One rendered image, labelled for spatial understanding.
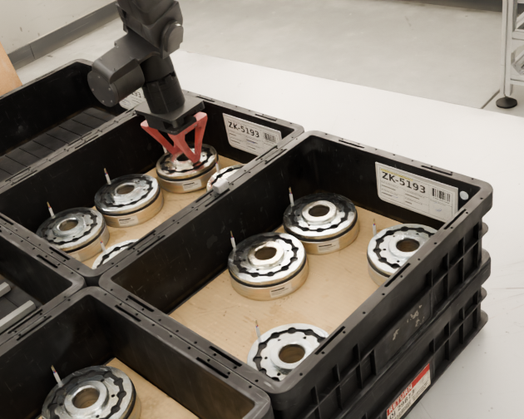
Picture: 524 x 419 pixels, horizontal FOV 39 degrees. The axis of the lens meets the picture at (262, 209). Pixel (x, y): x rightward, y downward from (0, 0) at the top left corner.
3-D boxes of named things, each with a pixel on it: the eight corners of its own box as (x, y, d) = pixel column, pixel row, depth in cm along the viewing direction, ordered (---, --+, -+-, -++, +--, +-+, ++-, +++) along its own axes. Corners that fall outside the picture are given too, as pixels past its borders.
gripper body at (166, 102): (176, 131, 109) (160, 88, 105) (136, 119, 116) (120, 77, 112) (207, 110, 112) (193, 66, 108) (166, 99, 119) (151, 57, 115)
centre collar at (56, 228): (75, 214, 111) (74, 210, 111) (91, 225, 108) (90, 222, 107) (46, 229, 109) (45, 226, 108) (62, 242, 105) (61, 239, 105)
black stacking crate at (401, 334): (319, 194, 113) (310, 131, 107) (495, 261, 95) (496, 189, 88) (121, 352, 92) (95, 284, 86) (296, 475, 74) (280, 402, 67)
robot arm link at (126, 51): (185, 20, 101) (140, -12, 103) (124, 59, 95) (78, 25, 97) (180, 82, 110) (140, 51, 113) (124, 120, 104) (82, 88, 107)
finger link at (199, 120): (190, 175, 114) (171, 124, 108) (162, 165, 119) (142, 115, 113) (220, 152, 117) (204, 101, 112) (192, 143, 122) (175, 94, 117)
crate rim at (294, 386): (312, 141, 108) (309, 127, 107) (498, 200, 89) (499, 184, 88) (97, 296, 87) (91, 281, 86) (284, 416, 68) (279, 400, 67)
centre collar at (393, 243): (404, 231, 95) (404, 227, 94) (436, 245, 92) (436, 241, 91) (379, 250, 92) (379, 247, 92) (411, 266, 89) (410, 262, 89)
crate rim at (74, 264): (180, 99, 127) (176, 86, 126) (312, 141, 108) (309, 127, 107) (-23, 218, 106) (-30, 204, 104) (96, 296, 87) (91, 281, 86)
